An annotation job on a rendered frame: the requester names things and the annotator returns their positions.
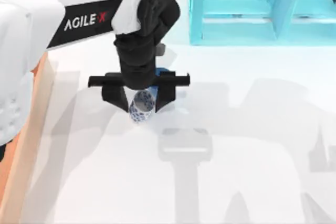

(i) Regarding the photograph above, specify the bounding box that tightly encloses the blue coaster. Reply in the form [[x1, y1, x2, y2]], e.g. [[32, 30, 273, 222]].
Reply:
[[150, 67, 169, 99]]

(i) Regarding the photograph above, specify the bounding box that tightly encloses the shallow salmon-coloured box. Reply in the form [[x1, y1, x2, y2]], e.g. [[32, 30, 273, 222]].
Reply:
[[0, 50, 58, 224]]

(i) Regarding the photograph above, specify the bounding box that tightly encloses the light blue rack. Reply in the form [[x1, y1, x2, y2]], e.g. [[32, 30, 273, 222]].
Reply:
[[188, 0, 336, 47]]

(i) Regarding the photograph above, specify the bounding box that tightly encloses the blue and white patterned cup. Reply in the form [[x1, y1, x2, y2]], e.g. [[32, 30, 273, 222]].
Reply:
[[128, 90, 156, 125]]

